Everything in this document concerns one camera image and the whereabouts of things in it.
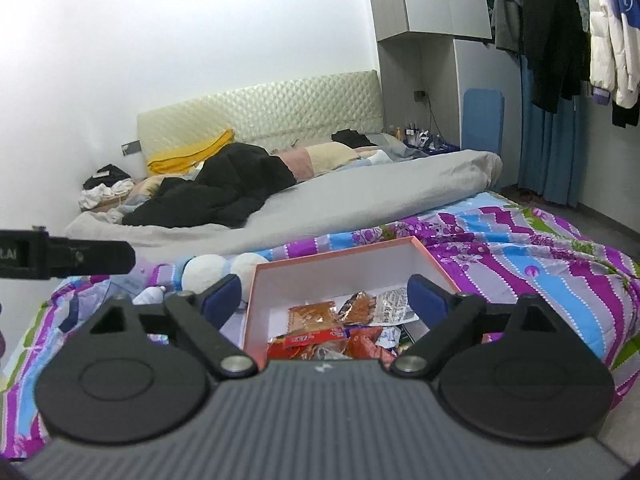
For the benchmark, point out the yellow cloth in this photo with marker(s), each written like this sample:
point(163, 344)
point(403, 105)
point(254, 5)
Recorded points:
point(200, 152)

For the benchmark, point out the wall charger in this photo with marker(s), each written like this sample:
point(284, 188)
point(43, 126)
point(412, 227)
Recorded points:
point(420, 94)

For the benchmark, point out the cream quilted headboard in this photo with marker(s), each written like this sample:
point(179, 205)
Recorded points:
point(260, 105)

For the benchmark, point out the white and blue plush toy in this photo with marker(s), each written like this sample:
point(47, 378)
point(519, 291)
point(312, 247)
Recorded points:
point(210, 270)

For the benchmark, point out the beige pillow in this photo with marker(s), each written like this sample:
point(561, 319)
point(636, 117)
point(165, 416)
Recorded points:
point(325, 155)

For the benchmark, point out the black clothing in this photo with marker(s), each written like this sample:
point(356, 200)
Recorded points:
point(225, 180)

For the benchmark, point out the purple floral blanket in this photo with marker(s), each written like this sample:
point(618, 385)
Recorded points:
point(525, 260)

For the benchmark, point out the wall socket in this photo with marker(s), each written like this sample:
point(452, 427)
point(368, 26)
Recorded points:
point(131, 148)

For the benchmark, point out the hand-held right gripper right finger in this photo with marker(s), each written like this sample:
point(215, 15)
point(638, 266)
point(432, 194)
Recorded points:
point(425, 297)

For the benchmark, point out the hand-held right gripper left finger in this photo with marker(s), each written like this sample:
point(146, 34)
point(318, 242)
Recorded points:
point(225, 296)

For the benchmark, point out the silver snack packet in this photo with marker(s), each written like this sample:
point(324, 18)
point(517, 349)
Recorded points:
point(392, 305)

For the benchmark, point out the small black garment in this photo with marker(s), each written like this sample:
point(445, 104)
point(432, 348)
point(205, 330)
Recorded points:
point(350, 136)

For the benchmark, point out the grey striped hanging top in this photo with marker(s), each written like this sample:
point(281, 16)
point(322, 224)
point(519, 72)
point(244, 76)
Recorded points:
point(507, 10)

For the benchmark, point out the blue curtain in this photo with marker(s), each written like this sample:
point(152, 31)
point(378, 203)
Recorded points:
point(545, 160)

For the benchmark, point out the toiletry bottles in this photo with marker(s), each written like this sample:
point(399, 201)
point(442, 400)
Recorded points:
point(411, 132)

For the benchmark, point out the pink pillow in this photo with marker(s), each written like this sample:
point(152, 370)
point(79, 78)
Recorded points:
point(295, 162)

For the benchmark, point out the black hanging coat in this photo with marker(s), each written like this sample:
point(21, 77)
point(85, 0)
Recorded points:
point(550, 35)

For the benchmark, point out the white puffer jacket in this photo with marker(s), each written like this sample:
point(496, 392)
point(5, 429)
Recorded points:
point(607, 35)

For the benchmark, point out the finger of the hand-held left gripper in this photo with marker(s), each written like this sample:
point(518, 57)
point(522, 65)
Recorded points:
point(95, 256)

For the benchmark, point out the orange clear snack packet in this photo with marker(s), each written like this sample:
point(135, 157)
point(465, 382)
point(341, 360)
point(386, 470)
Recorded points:
point(357, 307)

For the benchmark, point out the orange-red snack packet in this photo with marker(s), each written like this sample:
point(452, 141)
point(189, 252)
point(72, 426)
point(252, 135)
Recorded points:
point(310, 341)

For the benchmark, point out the pile of clothes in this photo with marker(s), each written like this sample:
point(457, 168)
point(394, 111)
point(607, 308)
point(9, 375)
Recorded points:
point(102, 187)

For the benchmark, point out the white spray bottle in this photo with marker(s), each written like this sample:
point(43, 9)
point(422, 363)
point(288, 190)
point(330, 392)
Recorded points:
point(150, 295)

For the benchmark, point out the pink cardboard box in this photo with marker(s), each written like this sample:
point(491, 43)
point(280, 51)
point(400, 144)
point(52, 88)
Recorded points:
point(350, 265)

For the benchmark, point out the red-brown foil snack packet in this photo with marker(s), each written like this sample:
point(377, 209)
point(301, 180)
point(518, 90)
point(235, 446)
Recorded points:
point(365, 346)

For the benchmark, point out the grey duvet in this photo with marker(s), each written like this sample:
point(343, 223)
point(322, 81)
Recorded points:
point(375, 195)

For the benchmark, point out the blue padded board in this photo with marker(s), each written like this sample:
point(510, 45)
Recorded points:
point(482, 120)

